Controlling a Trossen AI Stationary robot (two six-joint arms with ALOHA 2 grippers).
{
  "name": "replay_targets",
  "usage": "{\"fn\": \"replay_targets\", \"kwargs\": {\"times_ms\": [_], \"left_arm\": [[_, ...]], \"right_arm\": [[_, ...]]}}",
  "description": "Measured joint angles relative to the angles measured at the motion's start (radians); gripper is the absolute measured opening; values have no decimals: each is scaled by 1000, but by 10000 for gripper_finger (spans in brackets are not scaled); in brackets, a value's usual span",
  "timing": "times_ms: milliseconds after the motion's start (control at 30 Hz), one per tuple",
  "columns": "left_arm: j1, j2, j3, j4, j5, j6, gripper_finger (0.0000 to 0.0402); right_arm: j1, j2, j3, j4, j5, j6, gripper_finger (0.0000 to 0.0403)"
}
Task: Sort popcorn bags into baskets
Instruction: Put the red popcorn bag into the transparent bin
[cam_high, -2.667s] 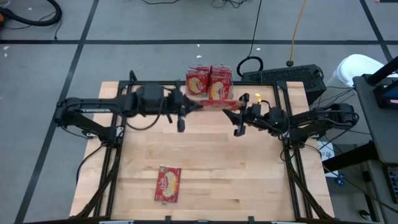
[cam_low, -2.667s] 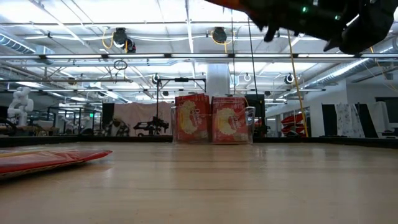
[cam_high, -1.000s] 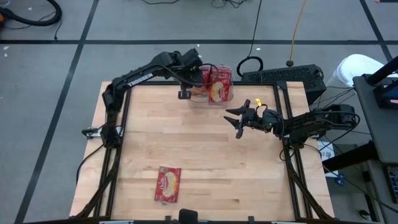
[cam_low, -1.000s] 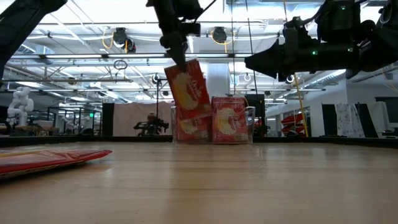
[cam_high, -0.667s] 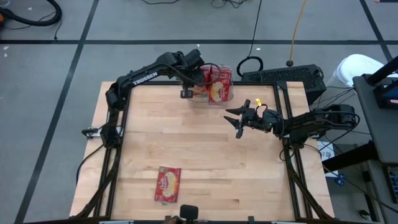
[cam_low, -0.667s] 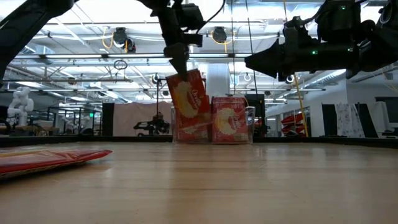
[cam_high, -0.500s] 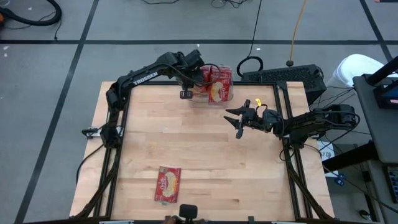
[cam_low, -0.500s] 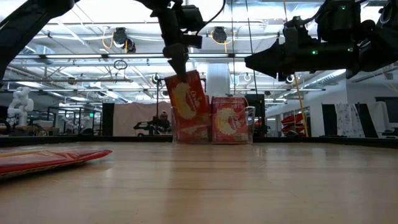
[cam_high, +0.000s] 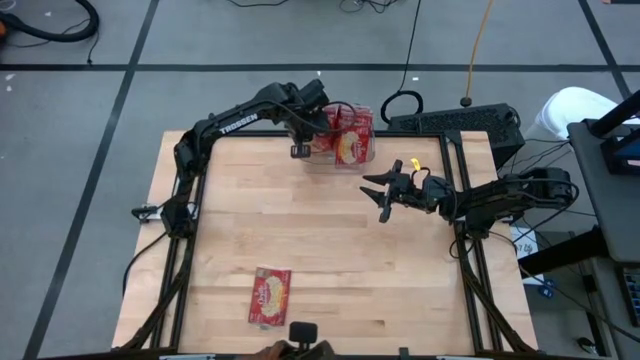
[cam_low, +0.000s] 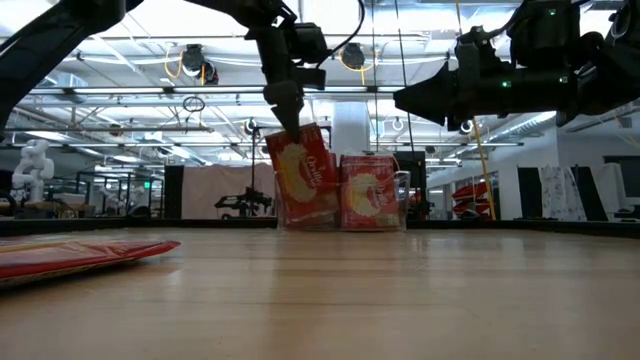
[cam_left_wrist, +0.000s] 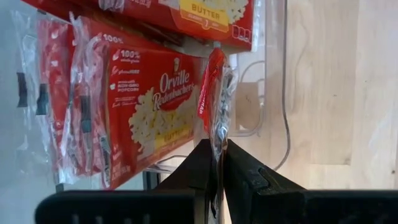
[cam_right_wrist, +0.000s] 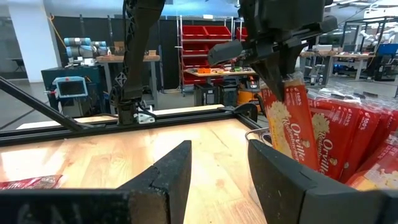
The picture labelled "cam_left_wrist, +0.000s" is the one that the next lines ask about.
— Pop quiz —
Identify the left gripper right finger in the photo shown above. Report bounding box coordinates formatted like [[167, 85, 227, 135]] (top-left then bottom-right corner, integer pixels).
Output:
[[223, 139, 306, 224]]

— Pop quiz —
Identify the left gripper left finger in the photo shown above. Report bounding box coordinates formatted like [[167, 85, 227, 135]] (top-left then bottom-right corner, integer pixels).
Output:
[[155, 139, 216, 224]]

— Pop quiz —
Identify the clear plastic basket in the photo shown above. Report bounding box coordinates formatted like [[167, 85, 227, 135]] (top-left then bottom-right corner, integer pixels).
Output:
[[0, 0, 292, 194]]

